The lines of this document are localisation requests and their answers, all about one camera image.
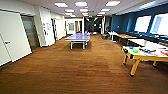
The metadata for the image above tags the blue ping pong table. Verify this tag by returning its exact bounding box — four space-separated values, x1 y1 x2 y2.
64 31 91 50

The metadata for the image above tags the dark trash can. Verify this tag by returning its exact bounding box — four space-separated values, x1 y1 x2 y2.
101 32 111 41

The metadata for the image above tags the framed interior window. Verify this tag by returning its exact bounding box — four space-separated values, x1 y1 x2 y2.
67 21 76 32

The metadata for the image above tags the white square pillar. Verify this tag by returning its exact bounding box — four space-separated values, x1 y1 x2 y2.
100 15 107 35

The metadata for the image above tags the small white table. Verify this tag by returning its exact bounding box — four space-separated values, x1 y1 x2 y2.
107 30 120 42

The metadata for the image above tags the long wooden table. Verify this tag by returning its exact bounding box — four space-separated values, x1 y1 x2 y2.
127 37 168 50
115 33 138 43

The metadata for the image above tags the blue bowl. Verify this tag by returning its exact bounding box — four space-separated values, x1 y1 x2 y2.
127 45 135 51

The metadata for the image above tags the green bowl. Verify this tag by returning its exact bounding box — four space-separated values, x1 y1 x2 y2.
132 48 143 55

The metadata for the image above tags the grey elevator door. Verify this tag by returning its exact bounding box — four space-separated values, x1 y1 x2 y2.
20 14 41 52

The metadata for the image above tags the white table with dishes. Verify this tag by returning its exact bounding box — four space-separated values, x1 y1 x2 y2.
121 44 168 77

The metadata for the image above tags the bright room window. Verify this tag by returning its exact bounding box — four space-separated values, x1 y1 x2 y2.
149 12 168 37
134 15 153 34

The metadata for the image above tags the white double door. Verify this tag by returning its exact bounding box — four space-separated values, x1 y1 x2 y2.
0 9 33 69

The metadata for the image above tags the dark bench sofa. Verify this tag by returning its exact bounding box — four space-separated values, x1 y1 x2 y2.
128 30 168 44

